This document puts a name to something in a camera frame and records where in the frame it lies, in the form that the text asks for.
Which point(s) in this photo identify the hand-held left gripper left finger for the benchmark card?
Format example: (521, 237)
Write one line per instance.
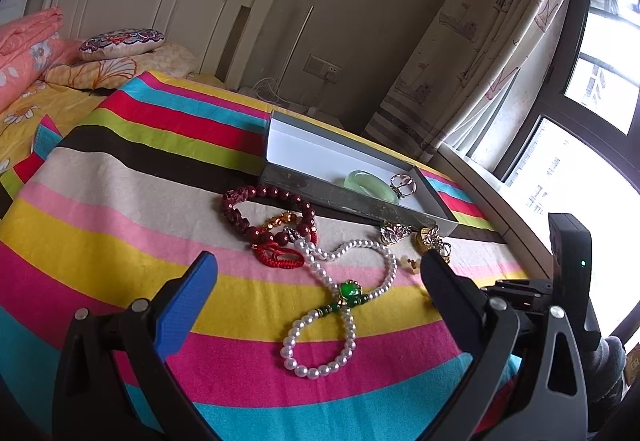
(190, 301)

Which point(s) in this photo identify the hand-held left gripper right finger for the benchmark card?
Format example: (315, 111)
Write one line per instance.
(450, 291)

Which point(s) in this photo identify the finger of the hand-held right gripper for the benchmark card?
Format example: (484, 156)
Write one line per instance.
(525, 293)

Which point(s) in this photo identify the gold flower ornament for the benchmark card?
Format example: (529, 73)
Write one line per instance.
(442, 248)

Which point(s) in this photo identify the grey jewelry box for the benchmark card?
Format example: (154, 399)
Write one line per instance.
(310, 146)

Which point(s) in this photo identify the person's right forearm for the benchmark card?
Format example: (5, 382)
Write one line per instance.
(607, 366)

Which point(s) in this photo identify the white window sill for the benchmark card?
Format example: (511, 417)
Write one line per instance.
(495, 201)

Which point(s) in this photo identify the colourful striped cloth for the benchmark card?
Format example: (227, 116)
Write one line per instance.
(150, 201)

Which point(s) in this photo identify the green jade bangle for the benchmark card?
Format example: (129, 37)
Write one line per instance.
(360, 178)

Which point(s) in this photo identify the dark framed window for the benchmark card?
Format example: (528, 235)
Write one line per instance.
(562, 86)

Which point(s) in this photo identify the yellow floral bed sheet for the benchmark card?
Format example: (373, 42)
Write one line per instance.
(35, 121)

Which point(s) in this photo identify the yellow floral pillow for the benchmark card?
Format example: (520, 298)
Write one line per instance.
(165, 58)

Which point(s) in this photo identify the printed beige curtain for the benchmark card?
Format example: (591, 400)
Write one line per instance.
(475, 31)

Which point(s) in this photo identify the embroidered round pillow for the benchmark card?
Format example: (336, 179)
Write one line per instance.
(120, 43)

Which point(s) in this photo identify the thin metal lamp pole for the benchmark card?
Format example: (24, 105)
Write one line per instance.
(295, 53)

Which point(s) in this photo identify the pink floral quilt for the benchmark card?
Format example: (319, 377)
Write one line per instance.
(30, 46)

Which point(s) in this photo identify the wall socket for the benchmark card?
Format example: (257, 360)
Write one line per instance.
(324, 67)

